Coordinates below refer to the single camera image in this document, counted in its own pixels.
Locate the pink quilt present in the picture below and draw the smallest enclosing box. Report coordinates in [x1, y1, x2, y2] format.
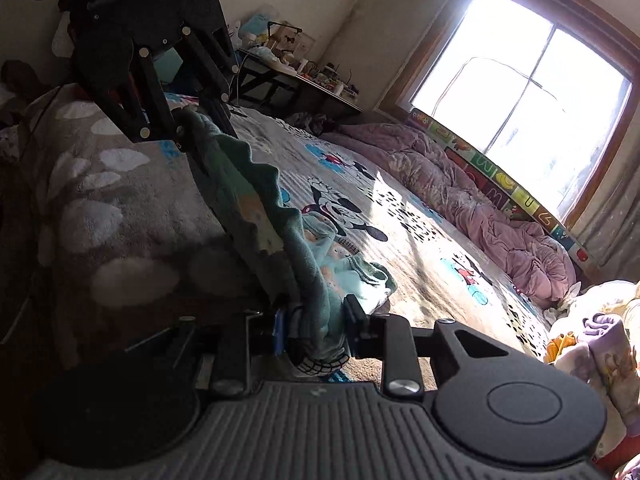
[320, 122, 578, 311]

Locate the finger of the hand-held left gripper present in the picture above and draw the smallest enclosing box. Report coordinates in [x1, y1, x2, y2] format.
[182, 27, 240, 136]
[95, 50, 191, 153]

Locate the dark cluttered desk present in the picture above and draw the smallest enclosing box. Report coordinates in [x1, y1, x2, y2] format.
[235, 47, 363, 121]

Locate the mustard yellow garment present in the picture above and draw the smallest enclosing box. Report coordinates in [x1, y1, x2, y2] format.
[545, 332, 581, 363]

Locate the small white cloth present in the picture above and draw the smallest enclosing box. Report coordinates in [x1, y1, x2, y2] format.
[542, 282, 583, 323]

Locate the dark brown cloth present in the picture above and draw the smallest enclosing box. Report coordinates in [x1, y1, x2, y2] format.
[0, 60, 48, 116]

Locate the teal printed sweatshirt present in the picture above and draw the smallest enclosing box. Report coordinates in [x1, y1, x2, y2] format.
[175, 107, 398, 378]

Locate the window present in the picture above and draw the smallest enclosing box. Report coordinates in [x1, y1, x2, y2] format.
[380, 0, 640, 226]

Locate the purple floral garment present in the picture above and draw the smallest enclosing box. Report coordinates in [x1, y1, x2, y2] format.
[555, 312, 640, 411]

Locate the cream yellow quilt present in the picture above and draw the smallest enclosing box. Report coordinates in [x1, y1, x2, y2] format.
[547, 280, 640, 461]

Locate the light blue packet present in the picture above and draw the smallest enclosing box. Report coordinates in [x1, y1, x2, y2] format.
[242, 10, 281, 46]

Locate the cartoon mouse printed blanket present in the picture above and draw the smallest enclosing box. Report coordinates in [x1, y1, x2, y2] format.
[20, 87, 556, 391]

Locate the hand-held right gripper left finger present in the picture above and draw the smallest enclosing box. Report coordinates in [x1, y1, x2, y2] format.
[125, 310, 287, 398]

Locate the alphabet foam bumper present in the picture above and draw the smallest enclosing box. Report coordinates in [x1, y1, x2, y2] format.
[405, 107, 593, 266]

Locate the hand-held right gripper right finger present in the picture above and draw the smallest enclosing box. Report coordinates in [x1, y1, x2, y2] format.
[345, 294, 512, 397]

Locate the pale dotted curtain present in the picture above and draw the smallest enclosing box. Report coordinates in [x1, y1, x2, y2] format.
[565, 160, 640, 286]

